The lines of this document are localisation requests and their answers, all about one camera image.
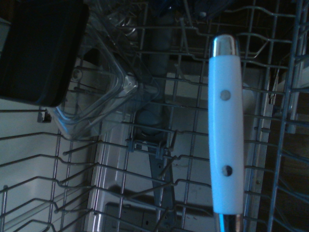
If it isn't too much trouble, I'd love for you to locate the white-handled metal spoon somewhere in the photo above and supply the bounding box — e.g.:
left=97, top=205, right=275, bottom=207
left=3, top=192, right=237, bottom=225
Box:
left=208, top=34, right=245, bottom=232

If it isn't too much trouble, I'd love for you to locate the clear plastic container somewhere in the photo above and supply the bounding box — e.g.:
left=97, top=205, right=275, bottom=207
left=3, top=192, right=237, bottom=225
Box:
left=45, top=0, right=160, bottom=140

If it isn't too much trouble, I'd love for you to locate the black plastic tray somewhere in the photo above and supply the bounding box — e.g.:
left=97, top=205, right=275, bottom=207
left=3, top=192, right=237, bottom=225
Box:
left=0, top=1, right=90, bottom=108

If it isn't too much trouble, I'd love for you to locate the grey wire dishwasher rack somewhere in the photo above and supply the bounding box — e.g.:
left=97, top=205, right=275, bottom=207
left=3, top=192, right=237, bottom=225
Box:
left=0, top=0, right=309, bottom=232

